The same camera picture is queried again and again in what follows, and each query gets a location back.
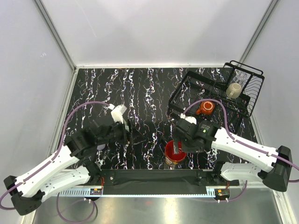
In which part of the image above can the small beige cup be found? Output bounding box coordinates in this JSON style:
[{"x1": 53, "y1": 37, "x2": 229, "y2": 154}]
[{"x1": 226, "y1": 83, "x2": 242, "y2": 99}]

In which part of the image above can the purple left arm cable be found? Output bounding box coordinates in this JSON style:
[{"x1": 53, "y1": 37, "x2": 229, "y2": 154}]
[{"x1": 0, "y1": 100, "x2": 113, "y2": 210}]

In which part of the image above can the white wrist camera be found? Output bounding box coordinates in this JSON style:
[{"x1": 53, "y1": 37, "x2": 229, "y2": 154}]
[
  {"x1": 180, "y1": 113, "x2": 197, "y2": 125},
  {"x1": 108, "y1": 104, "x2": 127, "y2": 124}
]

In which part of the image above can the aluminium frame post left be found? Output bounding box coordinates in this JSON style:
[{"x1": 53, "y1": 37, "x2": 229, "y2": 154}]
[{"x1": 33, "y1": 0, "x2": 76, "y2": 71}]

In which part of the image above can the lavender plastic cup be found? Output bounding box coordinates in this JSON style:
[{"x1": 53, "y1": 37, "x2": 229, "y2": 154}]
[{"x1": 97, "y1": 144, "x2": 106, "y2": 151}]

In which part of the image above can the aluminium frame post right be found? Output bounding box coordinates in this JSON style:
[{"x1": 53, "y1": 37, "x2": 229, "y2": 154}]
[{"x1": 239, "y1": 0, "x2": 280, "y2": 63}]

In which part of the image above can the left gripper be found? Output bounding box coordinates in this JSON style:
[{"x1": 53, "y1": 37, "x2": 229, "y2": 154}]
[{"x1": 97, "y1": 119, "x2": 146, "y2": 146}]

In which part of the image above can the clear drinking glass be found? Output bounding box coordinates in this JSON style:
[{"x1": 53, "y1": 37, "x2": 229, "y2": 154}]
[{"x1": 233, "y1": 70, "x2": 248, "y2": 87}]

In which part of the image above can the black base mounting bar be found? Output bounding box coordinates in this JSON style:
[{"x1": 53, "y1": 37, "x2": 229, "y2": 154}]
[{"x1": 102, "y1": 169, "x2": 227, "y2": 196}]

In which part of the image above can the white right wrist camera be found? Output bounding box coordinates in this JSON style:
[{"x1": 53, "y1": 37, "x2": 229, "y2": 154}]
[{"x1": 180, "y1": 113, "x2": 197, "y2": 125}]

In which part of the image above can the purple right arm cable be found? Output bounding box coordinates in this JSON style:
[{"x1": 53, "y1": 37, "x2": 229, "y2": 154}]
[{"x1": 182, "y1": 99, "x2": 299, "y2": 182}]

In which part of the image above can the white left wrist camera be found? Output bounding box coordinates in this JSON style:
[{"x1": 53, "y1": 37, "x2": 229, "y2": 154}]
[{"x1": 108, "y1": 104, "x2": 127, "y2": 124}]

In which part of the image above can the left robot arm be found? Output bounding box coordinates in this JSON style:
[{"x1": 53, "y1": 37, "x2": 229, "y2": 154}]
[{"x1": 4, "y1": 119, "x2": 146, "y2": 216}]

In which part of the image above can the orange glazed mug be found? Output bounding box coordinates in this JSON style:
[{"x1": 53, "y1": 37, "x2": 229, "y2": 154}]
[{"x1": 196, "y1": 100, "x2": 215, "y2": 115}]

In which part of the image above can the aluminium frame post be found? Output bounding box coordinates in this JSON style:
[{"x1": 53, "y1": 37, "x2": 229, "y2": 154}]
[
  {"x1": 239, "y1": 0, "x2": 280, "y2": 63},
  {"x1": 33, "y1": 0, "x2": 76, "y2": 71}
]

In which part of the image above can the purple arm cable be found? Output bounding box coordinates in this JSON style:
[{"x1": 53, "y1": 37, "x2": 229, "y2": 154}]
[
  {"x1": 182, "y1": 99, "x2": 299, "y2": 182},
  {"x1": 0, "y1": 100, "x2": 113, "y2": 210}
]

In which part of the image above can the black mug red inside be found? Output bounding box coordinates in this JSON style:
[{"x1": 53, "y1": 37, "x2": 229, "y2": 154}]
[{"x1": 161, "y1": 137, "x2": 187, "y2": 166}]

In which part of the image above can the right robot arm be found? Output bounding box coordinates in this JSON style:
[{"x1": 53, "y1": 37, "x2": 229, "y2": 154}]
[{"x1": 172, "y1": 117, "x2": 292, "y2": 192}]

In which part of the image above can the black wire dish rack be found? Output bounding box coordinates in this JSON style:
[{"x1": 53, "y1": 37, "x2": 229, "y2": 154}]
[{"x1": 167, "y1": 60, "x2": 265, "y2": 122}]

